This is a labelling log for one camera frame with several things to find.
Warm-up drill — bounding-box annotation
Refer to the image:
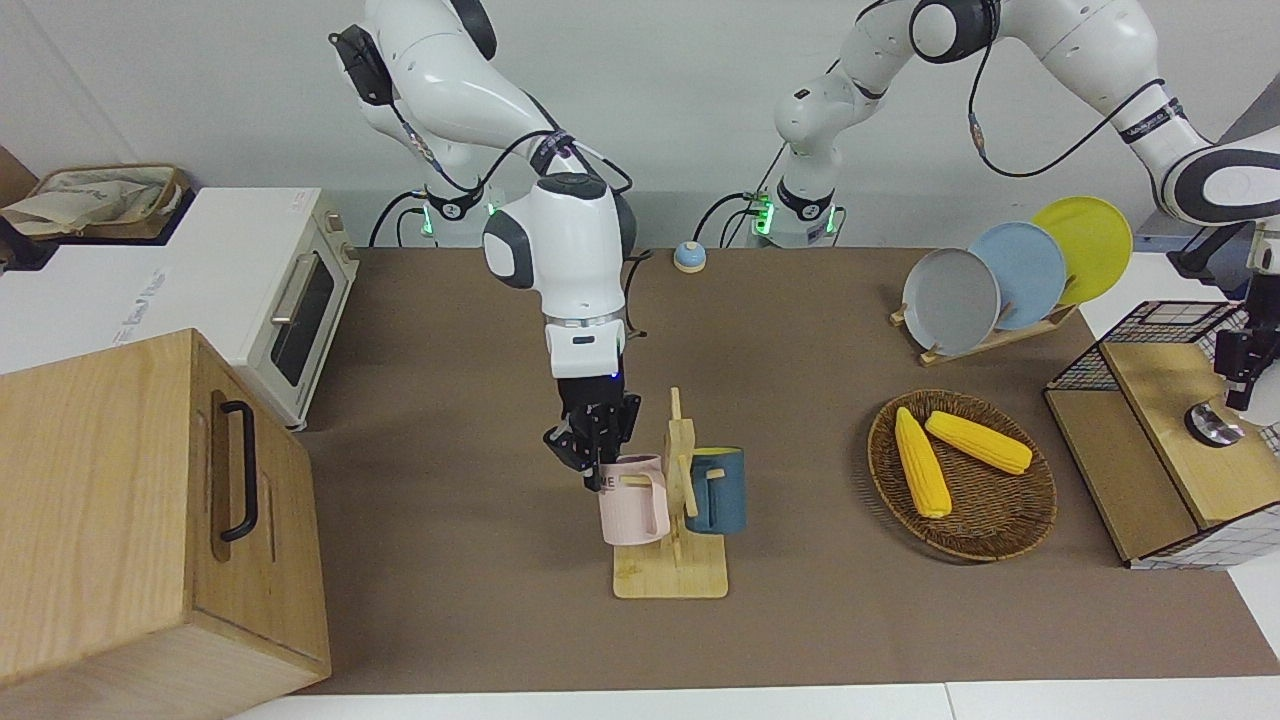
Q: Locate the large wooden box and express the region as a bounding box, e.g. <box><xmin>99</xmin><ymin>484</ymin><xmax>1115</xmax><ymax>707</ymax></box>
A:
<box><xmin>0</xmin><ymin>329</ymin><xmax>333</xmax><ymax>720</ymax></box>

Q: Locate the wire basket with wooden shelf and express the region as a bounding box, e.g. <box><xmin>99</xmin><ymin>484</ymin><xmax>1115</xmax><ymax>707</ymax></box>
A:
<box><xmin>1043</xmin><ymin>300</ymin><xmax>1280</xmax><ymax>571</ymax></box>

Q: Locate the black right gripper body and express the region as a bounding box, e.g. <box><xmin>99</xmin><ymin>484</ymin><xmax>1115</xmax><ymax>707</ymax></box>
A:
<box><xmin>556</xmin><ymin>374</ymin><xmax>627</xmax><ymax>441</ymax></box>

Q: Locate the black box handle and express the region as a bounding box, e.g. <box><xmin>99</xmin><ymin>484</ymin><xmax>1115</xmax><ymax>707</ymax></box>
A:
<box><xmin>219</xmin><ymin>400</ymin><xmax>259</xmax><ymax>543</ymax></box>

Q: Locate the silver oven door handle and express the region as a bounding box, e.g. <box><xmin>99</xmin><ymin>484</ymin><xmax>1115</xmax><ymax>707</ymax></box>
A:
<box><xmin>270</xmin><ymin>252</ymin><xmax>319</xmax><ymax>326</ymax></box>

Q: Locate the brown wicker basket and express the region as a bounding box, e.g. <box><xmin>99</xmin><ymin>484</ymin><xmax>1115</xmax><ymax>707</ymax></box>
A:
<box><xmin>867</xmin><ymin>389</ymin><xmax>1058</xmax><ymax>563</ymax></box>

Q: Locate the black base cable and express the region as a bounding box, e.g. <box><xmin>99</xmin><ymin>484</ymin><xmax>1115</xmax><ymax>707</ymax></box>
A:
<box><xmin>693</xmin><ymin>190</ymin><xmax>773</xmax><ymax>249</ymax></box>
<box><xmin>368</xmin><ymin>188</ymin><xmax>431</xmax><ymax>249</ymax></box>

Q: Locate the black platform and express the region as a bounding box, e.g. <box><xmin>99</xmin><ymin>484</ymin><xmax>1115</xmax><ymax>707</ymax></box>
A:
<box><xmin>0</xmin><ymin>185</ymin><xmax>196</xmax><ymax>273</ymax></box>

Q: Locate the yellow plate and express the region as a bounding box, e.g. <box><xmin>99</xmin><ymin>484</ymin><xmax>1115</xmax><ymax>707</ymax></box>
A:
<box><xmin>1032</xmin><ymin>195</ymin><xmax>1134</xmax><ymax>307</ymax></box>

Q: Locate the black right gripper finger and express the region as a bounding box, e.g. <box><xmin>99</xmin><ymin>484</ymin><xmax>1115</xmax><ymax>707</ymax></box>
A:
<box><xmin>543</xmin><ymin>424</ymin><xmax>607</xmax><ymax>493</ymax></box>
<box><xmin>605</xmin><ymin>394</ymin><xmax>643</xmax><ymax>460</ymax></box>

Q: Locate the wooden mug rack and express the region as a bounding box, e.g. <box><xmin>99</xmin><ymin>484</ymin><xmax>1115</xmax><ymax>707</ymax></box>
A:
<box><xmin>612</xmin><ymin>387</ymin><xmax>730</xmax><ymax>600</ymax></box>

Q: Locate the dark blue mug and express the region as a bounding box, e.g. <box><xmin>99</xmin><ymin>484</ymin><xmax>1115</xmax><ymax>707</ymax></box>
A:
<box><xmin>685</xmin><ymin>446</ymin><xmax>748</xmax><ymax>535</ymax></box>

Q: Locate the brown rimmed tray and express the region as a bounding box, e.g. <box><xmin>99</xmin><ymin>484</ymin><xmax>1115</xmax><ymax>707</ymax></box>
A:
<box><xmin>28</xmin><ymin>163</ymin><xmax>191</xmax><ymax>243</ymax></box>

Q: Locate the light blue plate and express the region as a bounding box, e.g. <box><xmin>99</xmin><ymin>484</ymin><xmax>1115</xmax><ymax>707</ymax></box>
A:
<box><xmin>968</xmin><ymin>222</ymin><xmax>1068</xmax><ymax>331</ymax></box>

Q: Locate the black stand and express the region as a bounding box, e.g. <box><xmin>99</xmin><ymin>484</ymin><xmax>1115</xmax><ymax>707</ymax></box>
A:
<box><xmin>1168</xmin><ymin>225</ymin><xmax>1256</xmax><ymax>283</ymax></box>

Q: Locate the black left base cable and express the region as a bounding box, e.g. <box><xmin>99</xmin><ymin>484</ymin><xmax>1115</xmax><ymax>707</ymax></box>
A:
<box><xmin>693</xmin><ymin>190</ymin><xmax>773</xmax><ymax>249</ymax></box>

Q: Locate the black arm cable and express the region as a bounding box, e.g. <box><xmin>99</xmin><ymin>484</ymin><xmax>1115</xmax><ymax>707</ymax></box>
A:
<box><xmin>960</xmin><ymin>30</ymin><xmax>1171</xmax><ymax>181</ymax></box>
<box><xmin>380</xmin><ymin>90</ymin><xmax>651</xmax><ymax>341</ymax></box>

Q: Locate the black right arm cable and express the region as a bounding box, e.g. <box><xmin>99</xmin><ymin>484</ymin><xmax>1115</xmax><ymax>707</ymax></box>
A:
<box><xmin>380</xmin><ymin>90</ymin><xmax>651</xmax><ymax>341</ymax></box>

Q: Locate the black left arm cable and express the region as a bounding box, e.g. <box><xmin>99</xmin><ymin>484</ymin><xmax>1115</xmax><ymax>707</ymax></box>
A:
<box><xmin>960</xmin><ymin>30</ymin><xmax>1171</xmax><ymax>181</ymax></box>

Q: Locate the yellow corn cob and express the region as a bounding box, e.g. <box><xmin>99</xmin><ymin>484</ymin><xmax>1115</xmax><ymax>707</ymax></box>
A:
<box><xmin>894</xmin><ymin>406</ymin><xmax>953</xmax><ymax>519</ymax></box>
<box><xmin>924</xmin><ymin>410</ymin><xmax>1033</xmax><ymax>475</ymax></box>

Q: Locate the grey plate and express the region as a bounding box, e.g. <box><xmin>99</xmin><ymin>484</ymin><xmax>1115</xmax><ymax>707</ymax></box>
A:
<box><xmin>902</xmin><ymin>247</ymin><xmax>1002</xmax><ymax>357</ymax></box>

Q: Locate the wooden plate rack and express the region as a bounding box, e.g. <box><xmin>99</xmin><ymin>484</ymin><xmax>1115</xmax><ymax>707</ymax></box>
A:
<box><xmin>890</xmin><ymin>300</ymin><xmax>1079</xmax><ymax>367</ymax></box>

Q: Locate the white toaster oven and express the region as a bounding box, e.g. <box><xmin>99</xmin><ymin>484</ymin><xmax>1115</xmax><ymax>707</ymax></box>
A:
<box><xmin>0</xmin><ymin>187</ymin><xmax>361</xmax><ymax>433</ymax></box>

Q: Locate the tray with crumpled paper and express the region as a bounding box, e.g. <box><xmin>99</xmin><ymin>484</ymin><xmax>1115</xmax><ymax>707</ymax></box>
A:
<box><xmin>0</xmin><ymin>168</ymin><xmax>176</xmax><ymax>238</ymax></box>

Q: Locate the pink ribbed mug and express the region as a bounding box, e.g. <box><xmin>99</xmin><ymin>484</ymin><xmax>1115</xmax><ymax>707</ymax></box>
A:
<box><xmin>597</xmin><ymin>455</ymin><xmax>671</xmax><ymax>547</ymax></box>

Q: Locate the black right base cable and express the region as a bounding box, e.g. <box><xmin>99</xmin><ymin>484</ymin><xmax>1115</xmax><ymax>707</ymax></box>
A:
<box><xmin>368</xmin><ymin>188</ymin><xmax>431</xmax><ymax>249</ymax></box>

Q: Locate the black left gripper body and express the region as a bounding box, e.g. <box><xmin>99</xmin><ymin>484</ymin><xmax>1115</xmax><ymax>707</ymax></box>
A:
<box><xmin>1213</xmin><ymin>298</ymin><xmax>1280</xmax><ymax>388</ymax></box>

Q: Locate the brown table mat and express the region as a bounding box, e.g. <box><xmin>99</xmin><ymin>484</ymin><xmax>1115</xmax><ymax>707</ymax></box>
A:
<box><xmin>295</xmin><ymin>247</ymin><xmax>1280</xmax><ymax>696</ymax></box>

